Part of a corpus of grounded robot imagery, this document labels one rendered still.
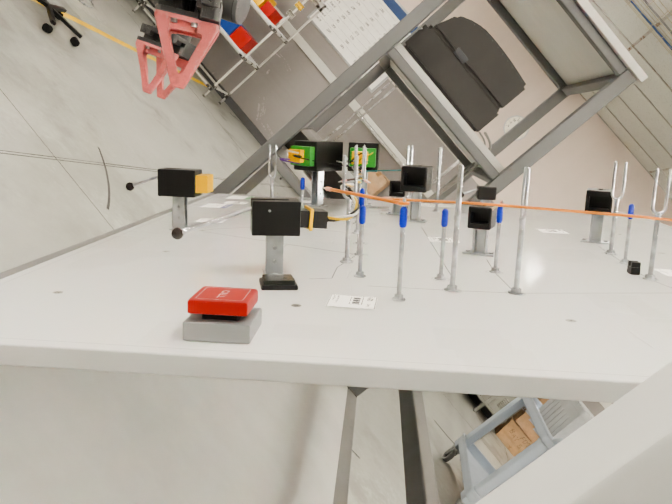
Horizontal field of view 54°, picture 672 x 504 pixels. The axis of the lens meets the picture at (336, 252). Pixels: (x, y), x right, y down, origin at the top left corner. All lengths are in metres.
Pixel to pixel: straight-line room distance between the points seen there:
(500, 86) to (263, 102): 7.02
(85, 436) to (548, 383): 0.54
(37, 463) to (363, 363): 0.40
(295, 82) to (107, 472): 7.97
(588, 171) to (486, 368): 7.97
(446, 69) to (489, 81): 0.12
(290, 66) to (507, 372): 8.25
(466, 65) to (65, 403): 1.32
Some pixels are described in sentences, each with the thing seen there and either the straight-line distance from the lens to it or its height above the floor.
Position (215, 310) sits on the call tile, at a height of 1.09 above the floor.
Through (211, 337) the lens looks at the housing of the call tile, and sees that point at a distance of 0.56.
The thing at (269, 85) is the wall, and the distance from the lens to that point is 8.72.
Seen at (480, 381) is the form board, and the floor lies 1.22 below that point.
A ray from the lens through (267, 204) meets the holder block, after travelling 0.77.
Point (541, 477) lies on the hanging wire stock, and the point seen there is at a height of 1.26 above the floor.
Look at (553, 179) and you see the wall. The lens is 8.40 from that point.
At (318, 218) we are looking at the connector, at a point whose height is 1.16.
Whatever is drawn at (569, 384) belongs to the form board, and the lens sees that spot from 0.54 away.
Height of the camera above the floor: 1.29
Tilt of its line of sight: 10 degrees down
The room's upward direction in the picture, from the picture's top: 50 degrees clockwise
